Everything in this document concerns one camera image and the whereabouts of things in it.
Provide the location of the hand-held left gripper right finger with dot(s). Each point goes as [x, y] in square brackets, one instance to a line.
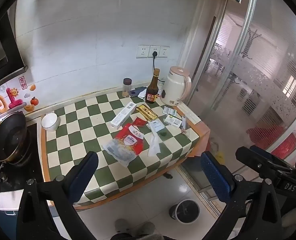
[214, 177]

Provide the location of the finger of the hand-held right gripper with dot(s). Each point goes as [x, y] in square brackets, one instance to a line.
[263, 152]
[248, 157]

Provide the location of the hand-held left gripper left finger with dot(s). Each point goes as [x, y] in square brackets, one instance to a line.
[84, 177]

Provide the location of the grey trash can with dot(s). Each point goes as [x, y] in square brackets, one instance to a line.
[185, 211]

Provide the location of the yellow plastic bag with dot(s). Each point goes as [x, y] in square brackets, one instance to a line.
[219, 152]

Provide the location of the clear plastic bag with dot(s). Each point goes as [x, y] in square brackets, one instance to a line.
[120, 155]

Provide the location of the grey slipper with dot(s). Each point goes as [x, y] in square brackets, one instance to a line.
[145, 228]
[121, 226]

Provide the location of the white ceramic bowl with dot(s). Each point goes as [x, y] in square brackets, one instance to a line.
[50, 122]

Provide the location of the black stove top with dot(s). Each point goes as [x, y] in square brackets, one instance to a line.
[17, 177]

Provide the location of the clear plastic wrapper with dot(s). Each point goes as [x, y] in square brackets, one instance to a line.
[154, 145]

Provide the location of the small white box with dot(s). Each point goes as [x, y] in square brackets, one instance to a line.
[169, 111]
[172, 121]

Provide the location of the long white carton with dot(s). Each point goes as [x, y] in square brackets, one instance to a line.
[123, 115]

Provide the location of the white sachet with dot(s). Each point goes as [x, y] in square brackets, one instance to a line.
[156, 125]

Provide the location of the small red packet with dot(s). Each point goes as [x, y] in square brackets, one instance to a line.
[139, 121]

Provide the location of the black frying pan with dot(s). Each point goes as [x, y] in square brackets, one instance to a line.
[7, 137]

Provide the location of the gold foil packet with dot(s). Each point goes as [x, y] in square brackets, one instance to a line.
[146, 112]

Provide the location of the dark blue cabinet front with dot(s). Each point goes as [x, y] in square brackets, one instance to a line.
[2, 226]

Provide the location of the brown lid spice jar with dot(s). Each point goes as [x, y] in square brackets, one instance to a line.
[127, 88]

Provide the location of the white electric kettle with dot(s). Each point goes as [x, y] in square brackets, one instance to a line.
[173, 87]

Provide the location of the dark sauce bottle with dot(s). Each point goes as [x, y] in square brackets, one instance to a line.
[151, 91]

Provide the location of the black range hood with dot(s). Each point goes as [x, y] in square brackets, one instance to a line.
[2, 47]

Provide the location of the colourful wall stickers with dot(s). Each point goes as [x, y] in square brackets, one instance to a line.
[12, 100]

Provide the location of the white wall socket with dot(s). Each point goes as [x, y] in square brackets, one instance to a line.
[165, 52]
[151, 48]
[143, 52]

